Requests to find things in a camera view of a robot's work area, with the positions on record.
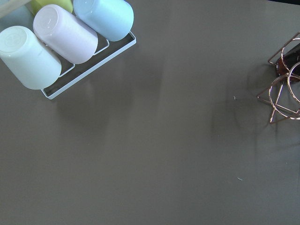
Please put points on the light blue cup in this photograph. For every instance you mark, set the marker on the light blue cup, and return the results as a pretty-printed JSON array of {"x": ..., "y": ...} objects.
[{"x": 113, "y": 19}]

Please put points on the pink cup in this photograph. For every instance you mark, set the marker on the pink cup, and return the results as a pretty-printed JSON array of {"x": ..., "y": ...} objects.
[{"x": 67, "y": 35}]

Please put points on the white cup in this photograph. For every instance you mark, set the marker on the white cup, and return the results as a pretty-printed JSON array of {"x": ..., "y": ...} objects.
[{"x": 32, "y": 63}]

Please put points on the yellow green cup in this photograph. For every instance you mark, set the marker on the yellow green cup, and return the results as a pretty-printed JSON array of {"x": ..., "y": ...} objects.
[{"x": 36, "y": 5}]

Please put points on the copper wire bottle rack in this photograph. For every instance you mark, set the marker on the copper wire bottle rack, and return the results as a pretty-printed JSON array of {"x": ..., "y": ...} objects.
[{"x": 283, "y": 93}]

